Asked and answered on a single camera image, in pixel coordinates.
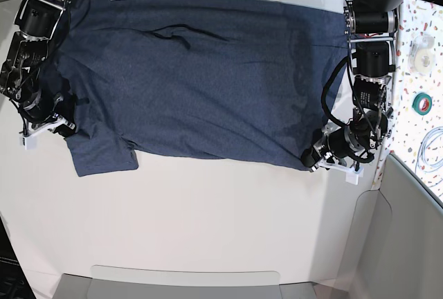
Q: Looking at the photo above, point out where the dark blue t-shirt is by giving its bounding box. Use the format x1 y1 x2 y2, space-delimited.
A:
39 0 347 176

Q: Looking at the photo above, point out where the grey chair at bottom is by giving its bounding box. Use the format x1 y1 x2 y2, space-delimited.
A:
53 265 316 298

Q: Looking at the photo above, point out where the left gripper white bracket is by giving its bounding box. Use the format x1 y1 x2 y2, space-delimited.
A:
300 123 365 174

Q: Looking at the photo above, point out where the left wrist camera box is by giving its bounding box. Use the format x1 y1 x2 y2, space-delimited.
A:
345 167 364 185

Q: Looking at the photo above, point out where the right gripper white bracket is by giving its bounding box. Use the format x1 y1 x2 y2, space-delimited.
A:
20 93 77 137

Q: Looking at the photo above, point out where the green tape roll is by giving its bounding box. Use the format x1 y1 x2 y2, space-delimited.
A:
413 93 433 116

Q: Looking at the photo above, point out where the coiled white cable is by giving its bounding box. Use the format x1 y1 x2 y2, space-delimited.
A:
414 126 443 174

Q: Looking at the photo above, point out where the grey chair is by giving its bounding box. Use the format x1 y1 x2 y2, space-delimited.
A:
53 265 316 298
330 155 442 298

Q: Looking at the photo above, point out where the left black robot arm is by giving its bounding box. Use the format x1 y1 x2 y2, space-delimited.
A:
301 0 403 176

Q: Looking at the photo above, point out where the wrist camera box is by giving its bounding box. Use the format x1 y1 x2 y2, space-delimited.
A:
345 167 364 185
20 134 37 150

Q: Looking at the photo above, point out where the terrazzo patterned side table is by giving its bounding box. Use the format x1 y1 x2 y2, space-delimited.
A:
372 0 442 198

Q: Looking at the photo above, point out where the grey chair at right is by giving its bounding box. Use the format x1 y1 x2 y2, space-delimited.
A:
330 155 442 298

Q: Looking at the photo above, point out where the clear tape roll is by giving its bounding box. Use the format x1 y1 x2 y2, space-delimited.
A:
408 35 435 75

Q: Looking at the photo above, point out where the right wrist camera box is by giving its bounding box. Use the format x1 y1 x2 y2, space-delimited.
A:
20 134 37 150

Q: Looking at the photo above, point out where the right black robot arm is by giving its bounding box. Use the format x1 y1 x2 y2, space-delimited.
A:
1 0 76 138

